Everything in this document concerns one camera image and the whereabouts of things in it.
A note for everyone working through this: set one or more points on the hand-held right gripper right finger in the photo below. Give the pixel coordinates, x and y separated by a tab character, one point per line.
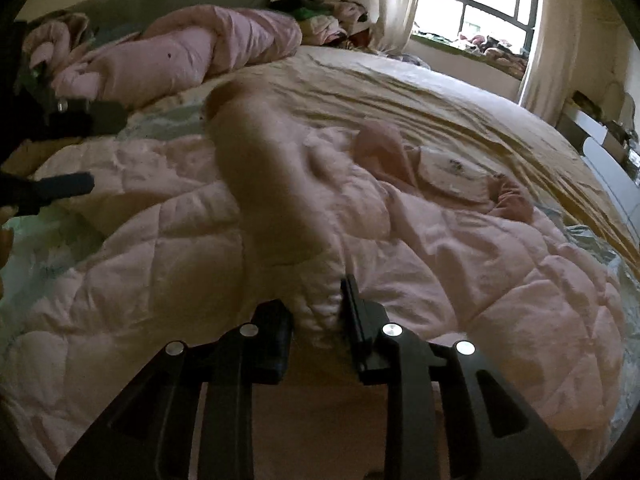
352	327

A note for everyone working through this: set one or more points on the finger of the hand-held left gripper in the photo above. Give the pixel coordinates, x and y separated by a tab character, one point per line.
95	117
65	184

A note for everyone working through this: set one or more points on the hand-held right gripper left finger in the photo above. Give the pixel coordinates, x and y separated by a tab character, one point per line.
281	342

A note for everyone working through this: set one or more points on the pink quilted blanket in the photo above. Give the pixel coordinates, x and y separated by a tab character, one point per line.
425	280

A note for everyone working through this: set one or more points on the pile of clothes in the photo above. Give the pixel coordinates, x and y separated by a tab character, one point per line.
320	20

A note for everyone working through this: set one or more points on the light printed blanket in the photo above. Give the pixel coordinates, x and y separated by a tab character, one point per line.
165	120

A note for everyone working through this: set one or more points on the rolled pink duvet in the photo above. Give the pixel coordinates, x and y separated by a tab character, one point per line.
150	60

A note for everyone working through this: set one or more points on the grey padded headboard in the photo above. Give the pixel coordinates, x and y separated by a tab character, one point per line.
150	2

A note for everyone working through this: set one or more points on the bed with yellow sheet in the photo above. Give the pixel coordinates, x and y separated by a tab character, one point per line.
400	80

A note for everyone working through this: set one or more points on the grey padded bench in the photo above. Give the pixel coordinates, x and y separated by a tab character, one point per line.
607	165

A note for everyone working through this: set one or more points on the windowsill clutter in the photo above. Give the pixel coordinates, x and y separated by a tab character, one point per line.
480	47

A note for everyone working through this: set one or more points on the white dresser with clutter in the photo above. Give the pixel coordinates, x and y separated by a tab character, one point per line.
595	125

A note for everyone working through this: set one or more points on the cream curtain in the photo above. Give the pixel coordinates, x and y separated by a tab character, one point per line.
395	5
550	35

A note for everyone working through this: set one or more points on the white chair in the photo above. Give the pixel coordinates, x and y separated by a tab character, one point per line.
617	97

